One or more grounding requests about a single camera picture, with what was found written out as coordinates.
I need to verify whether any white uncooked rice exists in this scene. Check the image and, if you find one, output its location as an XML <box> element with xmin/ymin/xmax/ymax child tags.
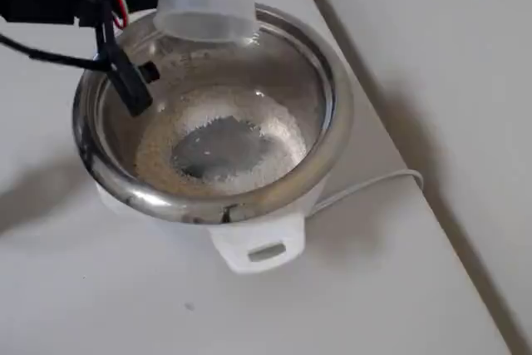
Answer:
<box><xmin>135</xmin><ymin>88</ymin><xmax>308</xmax><ymax>198</ymax></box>

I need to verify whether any white electric rice cooker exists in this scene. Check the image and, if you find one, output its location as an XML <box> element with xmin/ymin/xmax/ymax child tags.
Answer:
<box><xmin>72</xmin><ymin>1</ymin><xmax>354</xmax><ymax>275</ymax></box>

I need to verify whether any white power cord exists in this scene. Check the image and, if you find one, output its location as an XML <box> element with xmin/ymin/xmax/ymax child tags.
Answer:
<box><xmin>309</xmin><ymin>168</ymin><xmax>425</xmax><ymax>217</ymax></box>

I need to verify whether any stainless steel inner pot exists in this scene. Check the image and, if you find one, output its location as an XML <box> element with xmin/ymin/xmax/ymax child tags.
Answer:
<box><xmin>89</xmin><ymin>12</ymin><xmax>336</xmax><ymax>206</ymax></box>

